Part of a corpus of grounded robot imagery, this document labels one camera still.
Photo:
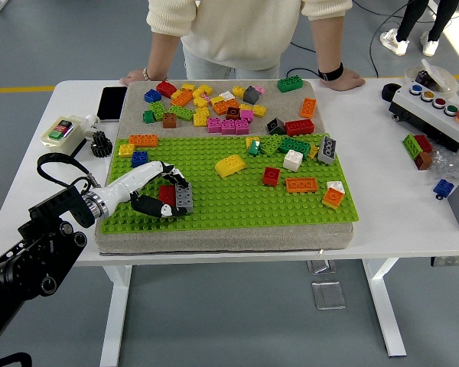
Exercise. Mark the black smartphone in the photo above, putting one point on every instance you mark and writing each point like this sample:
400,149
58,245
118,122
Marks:
112,103

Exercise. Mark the black gear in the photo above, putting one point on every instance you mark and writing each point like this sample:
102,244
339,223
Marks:
101,145

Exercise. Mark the yellow curved brick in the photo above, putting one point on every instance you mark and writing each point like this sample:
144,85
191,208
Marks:
231,166

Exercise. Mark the clear floor plate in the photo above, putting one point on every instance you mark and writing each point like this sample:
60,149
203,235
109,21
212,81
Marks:
329,296
321,267

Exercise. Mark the green studded baseplate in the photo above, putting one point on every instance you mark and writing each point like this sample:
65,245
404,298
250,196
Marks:
233,208

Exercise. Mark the black tape roll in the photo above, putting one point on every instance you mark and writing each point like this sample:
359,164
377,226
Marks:
388,93

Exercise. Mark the orange and yellow brick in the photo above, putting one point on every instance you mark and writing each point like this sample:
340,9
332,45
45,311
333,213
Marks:
333,199

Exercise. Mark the table height control panel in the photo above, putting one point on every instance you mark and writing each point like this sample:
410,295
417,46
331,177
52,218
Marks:
453,261

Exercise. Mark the small green toy brick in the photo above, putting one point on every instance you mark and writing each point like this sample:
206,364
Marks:
149,117
254,149

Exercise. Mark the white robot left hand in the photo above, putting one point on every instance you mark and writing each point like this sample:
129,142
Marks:
130,181

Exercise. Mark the person's left hand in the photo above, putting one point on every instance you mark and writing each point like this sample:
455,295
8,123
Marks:
344,80

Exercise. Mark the white toy brick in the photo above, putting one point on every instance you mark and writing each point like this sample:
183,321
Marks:
227,95
293,160
336,186

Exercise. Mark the dark green toy brick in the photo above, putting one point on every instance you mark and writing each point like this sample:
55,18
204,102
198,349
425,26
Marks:
295,147
290,84

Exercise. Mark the dark grey sloped brick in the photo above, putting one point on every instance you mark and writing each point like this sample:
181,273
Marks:
251,95

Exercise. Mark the person's right forearm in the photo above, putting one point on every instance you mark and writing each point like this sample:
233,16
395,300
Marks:
160,53

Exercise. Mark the white table leg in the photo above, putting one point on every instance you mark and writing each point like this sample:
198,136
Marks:
384,306
114,313

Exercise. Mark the white button control box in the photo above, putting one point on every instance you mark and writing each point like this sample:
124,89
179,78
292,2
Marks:
432,118

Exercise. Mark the black sloped brick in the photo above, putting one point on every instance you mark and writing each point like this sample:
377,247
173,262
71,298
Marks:
277,127

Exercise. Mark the dark brown toy brick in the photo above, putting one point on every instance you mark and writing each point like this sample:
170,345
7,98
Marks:
233,113

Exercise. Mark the clear plastic bag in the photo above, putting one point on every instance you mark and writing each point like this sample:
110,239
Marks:
451,164

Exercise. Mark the small pink toy brick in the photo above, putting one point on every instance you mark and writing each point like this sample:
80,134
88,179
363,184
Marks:
259,89

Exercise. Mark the small white fitting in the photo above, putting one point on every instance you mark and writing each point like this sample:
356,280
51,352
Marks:
92,122

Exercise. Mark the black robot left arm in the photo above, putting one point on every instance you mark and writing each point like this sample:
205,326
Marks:
53,210

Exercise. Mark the person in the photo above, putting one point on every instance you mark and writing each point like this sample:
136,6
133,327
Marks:
233,23
407,19

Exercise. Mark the yellow toy brick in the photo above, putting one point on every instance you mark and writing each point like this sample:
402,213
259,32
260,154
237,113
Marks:
203,90
201,117
216,101
200,101
239,91
313,153
188,87
251,140
245,106
126,150
259,111

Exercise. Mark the black smartwatch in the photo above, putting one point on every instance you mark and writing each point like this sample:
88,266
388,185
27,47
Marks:
331,72

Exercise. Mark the light green toy brick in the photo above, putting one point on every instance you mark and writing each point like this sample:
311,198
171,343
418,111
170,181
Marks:
158,111
411,145
271,145
181,113

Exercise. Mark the long red toy brick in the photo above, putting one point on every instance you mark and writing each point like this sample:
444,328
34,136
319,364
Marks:
166,195

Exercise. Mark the cream switch box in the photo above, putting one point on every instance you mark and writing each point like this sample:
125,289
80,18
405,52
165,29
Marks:
61,130

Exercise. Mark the orange toy brick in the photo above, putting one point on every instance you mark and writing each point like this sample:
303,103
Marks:
143,140
301,185
308,108
220,107
182,98

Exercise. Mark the long grey toy brick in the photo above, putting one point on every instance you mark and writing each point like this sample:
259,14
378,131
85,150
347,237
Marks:
184,199

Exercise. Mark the person's right hand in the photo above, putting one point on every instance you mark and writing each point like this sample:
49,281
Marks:
134,78

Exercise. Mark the grey hollow toy brick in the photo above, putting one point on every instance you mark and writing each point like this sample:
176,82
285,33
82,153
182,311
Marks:
327,150

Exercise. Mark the blue toy brick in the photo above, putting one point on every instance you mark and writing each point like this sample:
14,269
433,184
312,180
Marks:
153,95
139,158

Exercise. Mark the clear lidded plastic container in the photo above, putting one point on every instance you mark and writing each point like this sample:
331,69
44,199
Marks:
443,78

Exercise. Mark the person's left forearm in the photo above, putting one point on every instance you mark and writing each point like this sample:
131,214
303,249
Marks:
326,44

